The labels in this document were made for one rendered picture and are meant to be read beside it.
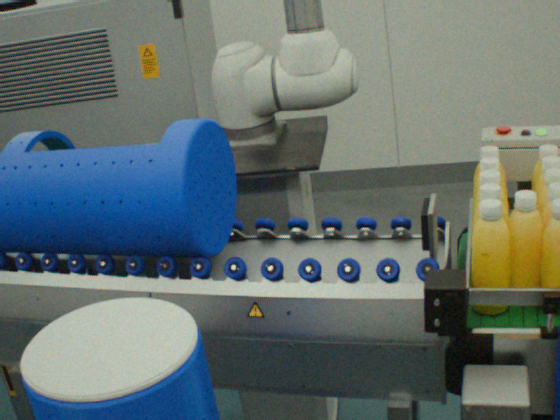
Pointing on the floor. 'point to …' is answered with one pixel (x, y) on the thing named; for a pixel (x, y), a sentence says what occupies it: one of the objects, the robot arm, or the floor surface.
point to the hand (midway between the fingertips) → (176, 0)
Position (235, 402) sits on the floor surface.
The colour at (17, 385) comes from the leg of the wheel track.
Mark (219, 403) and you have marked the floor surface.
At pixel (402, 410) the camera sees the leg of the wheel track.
